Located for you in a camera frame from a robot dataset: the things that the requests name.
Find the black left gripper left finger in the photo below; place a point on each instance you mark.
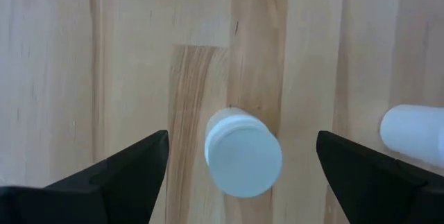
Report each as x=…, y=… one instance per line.
x=132, y=179

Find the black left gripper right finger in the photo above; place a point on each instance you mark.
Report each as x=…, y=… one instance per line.
x=374, y=182

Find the white pill bottle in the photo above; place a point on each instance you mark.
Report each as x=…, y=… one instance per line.
x=416, y=134
x=243, y=161

